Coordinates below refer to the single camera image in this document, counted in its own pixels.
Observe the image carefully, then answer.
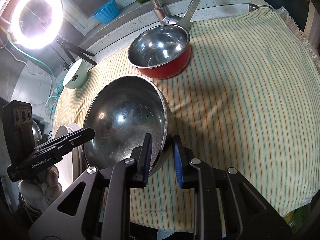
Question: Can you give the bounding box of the ring light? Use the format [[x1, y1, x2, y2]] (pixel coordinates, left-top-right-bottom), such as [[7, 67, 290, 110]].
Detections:
[[10, 0, 63, 49]]

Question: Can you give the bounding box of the large steel bowl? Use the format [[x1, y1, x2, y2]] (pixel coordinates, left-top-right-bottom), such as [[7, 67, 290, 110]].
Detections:
[[84, 75, 172, 174]]

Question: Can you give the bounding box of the black tripod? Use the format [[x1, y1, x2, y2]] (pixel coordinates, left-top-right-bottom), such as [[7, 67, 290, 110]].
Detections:
[[56, 35, 97, 66]]

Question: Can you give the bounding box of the chrome faucet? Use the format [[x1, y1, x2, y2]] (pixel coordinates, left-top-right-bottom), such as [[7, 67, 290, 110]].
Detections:
[[138, 0, 201, 33]]

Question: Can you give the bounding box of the white cable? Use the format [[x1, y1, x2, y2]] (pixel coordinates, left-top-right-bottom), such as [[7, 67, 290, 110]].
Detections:
[[0, 39, 54, 86]]

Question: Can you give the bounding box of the pale green ceramic bowl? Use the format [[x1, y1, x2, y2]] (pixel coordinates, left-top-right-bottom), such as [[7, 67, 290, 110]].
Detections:
[[62, 59, 87, 89]]

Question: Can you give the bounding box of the teal cable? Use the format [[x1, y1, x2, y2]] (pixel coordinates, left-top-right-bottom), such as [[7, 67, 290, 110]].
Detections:
[[6, 36, 65, 113]]

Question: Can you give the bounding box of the pink floral white plate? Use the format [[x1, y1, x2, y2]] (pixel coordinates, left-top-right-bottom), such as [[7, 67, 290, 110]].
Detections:
[[54, 122, 84, 191]]

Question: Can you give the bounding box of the blue fluted bowl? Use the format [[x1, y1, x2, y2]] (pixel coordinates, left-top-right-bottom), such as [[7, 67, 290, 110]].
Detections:
[[93, 0, 120, 24]]

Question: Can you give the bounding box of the gloved left hand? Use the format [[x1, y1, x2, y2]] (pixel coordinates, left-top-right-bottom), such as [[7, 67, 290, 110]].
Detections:
[[18, 166, 62, 213]]

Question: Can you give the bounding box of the black camera box left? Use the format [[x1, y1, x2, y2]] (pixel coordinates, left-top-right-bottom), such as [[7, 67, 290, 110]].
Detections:
[[2, 100, 35, 166]]

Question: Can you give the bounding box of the striped yellow cloth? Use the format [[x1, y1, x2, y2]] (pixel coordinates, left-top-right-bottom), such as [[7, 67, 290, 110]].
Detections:
[[53, 6, 320, 233]]

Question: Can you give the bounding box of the red steel bowl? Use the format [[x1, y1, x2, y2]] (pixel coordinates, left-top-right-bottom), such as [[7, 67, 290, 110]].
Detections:
[[127, 24, 191, 79]]

